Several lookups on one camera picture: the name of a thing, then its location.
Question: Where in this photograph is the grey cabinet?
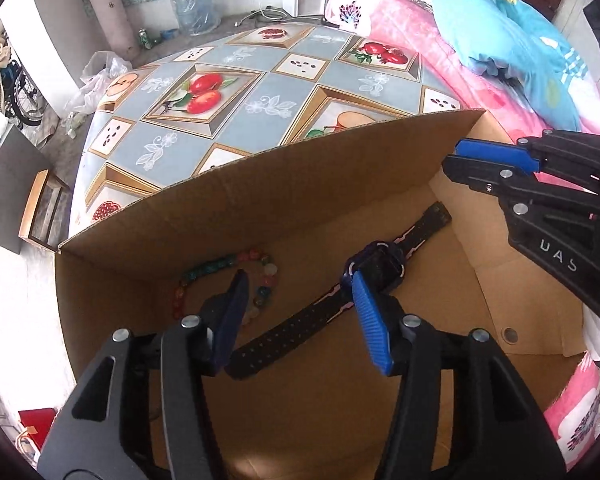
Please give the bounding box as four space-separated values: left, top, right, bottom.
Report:
0 122 55 256

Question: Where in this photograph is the red flat object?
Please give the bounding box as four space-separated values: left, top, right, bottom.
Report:
17 409 56 451

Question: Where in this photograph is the wooden frame box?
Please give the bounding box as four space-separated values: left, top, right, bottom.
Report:
19 169 71 253

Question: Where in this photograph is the dark purple smart watch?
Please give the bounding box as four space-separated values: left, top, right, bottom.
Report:
225 201 452 381

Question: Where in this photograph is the white cable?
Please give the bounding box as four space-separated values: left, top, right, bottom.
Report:
235 7 291 28

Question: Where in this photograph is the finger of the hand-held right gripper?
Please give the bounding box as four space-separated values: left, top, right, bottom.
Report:
441 155 600 218
454 129 600 196

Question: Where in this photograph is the empty clear water jug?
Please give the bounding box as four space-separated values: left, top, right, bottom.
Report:
172 0 222 37

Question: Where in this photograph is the blue patterned quilt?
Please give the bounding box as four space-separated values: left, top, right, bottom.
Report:
432 0 600 133

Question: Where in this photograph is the brown cardboard box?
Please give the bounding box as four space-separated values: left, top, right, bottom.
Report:
55 108 588 480

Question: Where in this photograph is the white plastic bag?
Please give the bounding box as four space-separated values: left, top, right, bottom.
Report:
65 51 133 113

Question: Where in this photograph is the pink floral blanket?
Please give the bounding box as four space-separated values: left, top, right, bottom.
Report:
325 0 600 471

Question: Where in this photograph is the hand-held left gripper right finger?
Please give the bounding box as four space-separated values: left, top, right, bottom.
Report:
350 270 568 480

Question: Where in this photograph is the multicolour bead bracelet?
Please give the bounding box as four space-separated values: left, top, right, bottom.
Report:
171 248 277 328

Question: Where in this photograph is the white cardboard tube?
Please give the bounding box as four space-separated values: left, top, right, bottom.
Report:
82 0 142 61

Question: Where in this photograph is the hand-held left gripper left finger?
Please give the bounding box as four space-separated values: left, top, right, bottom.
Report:
36 269 251 480

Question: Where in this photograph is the fruit print tablecloth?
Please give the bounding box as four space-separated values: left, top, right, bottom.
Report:
69 24 476 253

